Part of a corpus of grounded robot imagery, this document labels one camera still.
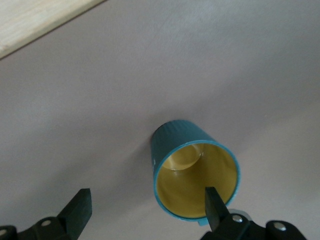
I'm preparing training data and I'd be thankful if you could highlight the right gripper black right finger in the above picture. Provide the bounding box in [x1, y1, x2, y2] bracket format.
[201, 186, 308, 240]

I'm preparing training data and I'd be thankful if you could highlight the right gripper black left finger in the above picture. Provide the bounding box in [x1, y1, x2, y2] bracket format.
[0, 188, 93, 240]

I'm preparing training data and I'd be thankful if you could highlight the teal mug with yellow inside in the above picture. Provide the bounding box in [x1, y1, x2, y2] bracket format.
[150, 119, 243, 227]

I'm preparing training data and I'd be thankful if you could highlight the brown table mat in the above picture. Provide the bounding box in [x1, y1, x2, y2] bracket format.
[0, 0, 320, 240]

